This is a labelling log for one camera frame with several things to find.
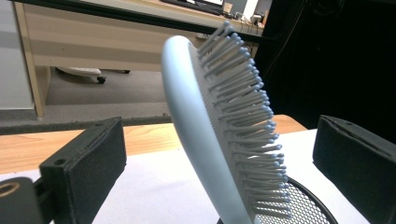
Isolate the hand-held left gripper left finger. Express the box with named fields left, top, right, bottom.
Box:
left=38, top=116, right=128, bottom=224

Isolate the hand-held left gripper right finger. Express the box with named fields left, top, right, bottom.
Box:
left=312, top=115, right=396, bottom=224

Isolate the black mesh cup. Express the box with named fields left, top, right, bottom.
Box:
left=217, top=176, right=340, bottom=224

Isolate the light blue hairbrush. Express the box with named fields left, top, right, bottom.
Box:
left=161, top=20, right=293, bottom=224

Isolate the wooden table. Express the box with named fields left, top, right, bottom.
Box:
left=0, top=114, right=307, bottom=175

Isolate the white table cover sheet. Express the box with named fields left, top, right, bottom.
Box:
left=0, top=129, right=372, bottom=224

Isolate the office chair base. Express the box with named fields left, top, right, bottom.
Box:
left=55, top=65, right=131, bottom=85

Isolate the black curtain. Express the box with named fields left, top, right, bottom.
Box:
left=253, top=0, right=396, bottom=144

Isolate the light wooden desk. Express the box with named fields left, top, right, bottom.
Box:
left=13, top=0, right=265, bottom=119

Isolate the white cabinet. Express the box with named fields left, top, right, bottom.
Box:
left=0, top=0, right=35, bottom=110

